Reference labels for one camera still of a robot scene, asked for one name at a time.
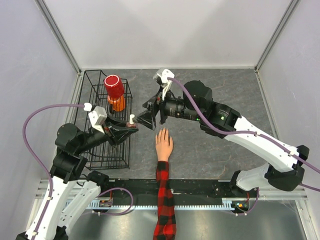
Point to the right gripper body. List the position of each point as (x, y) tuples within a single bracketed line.
[(163, 111)]

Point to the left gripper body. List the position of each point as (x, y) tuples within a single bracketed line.
[(106, 127)]

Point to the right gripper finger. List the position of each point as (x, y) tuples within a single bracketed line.
[(153, 102), (147, 119)]

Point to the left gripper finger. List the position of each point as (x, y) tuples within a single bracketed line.
[(120, 134), (117, 122)]

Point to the white nail polish cap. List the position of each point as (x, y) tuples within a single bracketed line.
[(131, 119)]

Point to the glitter nail polish bottle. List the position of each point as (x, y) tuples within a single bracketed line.
[(131, 126)]

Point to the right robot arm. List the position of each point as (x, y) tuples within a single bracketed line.
[(283, 169)]

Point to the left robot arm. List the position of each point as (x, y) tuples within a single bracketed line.
[(56, 217)]

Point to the red plaid sleeve forearm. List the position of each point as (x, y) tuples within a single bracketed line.
[(165, 228)]

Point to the mannequin hand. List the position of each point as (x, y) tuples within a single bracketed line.
[(164, 145)]

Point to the orange mug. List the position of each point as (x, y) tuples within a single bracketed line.
[(117, 104)]

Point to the red cup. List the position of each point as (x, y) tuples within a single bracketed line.
[(114, 86)]

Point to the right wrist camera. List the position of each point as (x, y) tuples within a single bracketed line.
[(162, 77)]

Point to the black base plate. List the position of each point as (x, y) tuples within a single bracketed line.
[(180, 192)]

